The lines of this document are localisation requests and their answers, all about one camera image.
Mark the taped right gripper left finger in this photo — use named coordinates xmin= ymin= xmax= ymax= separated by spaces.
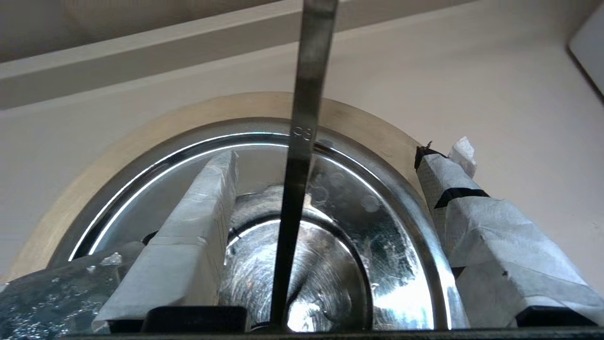
xmin=92 ymin=150 xmax=249 ymax=333

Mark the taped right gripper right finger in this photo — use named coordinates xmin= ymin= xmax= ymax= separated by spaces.
xmin=414 ymin=136 xmax=604 ymax=329

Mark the steel pot lid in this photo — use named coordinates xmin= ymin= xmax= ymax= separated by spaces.
xmin=0 ymin=117 xmax=470 ymax=340

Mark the steel inner soup pot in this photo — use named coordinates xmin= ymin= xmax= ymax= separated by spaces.
xmin=219 ymin=146 xmax=437 ymax=331

